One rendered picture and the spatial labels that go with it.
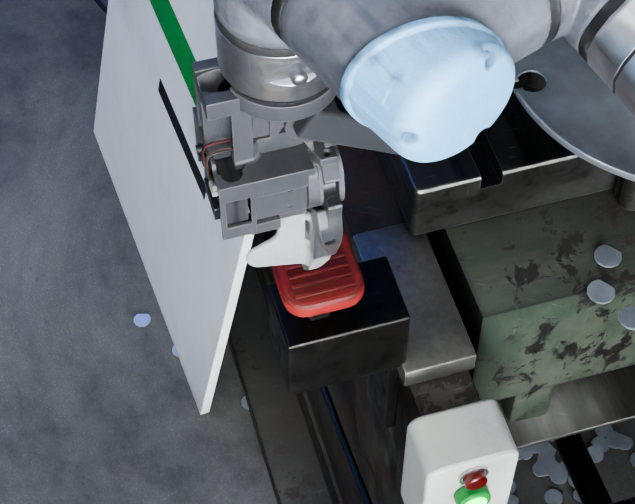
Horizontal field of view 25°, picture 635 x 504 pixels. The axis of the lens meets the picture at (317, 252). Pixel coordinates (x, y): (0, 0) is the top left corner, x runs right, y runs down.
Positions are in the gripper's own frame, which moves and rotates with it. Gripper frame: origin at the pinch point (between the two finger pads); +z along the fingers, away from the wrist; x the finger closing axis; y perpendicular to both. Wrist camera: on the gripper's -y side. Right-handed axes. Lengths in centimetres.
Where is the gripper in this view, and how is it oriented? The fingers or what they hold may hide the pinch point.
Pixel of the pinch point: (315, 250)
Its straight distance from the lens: 102.9
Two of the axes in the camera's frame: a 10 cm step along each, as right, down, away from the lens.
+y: -9.6, 2.3, -1.6
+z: 0.0, 5.8, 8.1
